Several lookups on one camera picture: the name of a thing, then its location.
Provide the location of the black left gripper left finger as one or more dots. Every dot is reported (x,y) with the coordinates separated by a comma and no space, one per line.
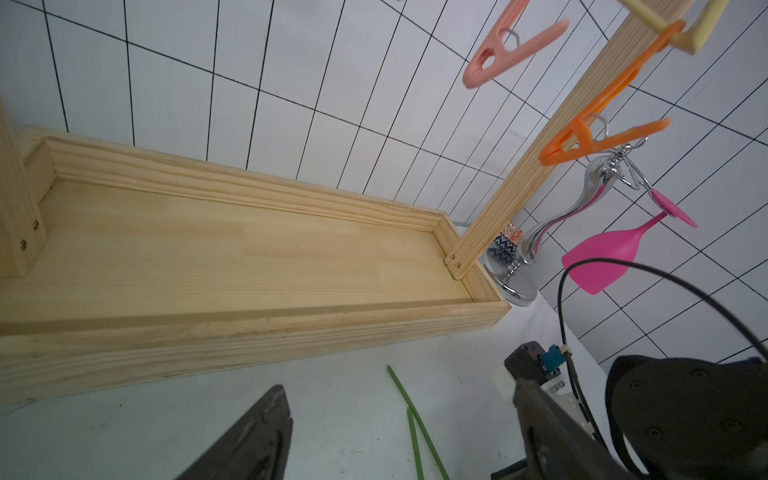
(256,446)

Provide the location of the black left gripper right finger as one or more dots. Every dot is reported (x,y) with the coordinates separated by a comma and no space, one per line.
(556,446)

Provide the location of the orange clothespin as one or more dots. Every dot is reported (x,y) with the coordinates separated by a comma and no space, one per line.
(576,139)

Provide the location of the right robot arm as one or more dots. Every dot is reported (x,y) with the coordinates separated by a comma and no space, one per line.
(673,418)

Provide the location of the yellow curved clothes hanger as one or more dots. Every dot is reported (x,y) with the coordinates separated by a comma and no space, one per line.
(688,39)

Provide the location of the chrome glass holder stand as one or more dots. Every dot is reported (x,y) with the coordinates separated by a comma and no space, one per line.
(600,175)

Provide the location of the patterned cup on stand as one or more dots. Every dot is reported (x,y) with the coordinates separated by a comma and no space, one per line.
(505,245)

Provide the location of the magenta plastic wine glass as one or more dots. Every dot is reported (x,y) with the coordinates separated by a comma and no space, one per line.
(598,262)

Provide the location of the pink clothespin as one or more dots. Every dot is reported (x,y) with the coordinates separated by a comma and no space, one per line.
(502,49)

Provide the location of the wooden clothes rack frame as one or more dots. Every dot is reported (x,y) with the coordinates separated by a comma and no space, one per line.
(190,186)

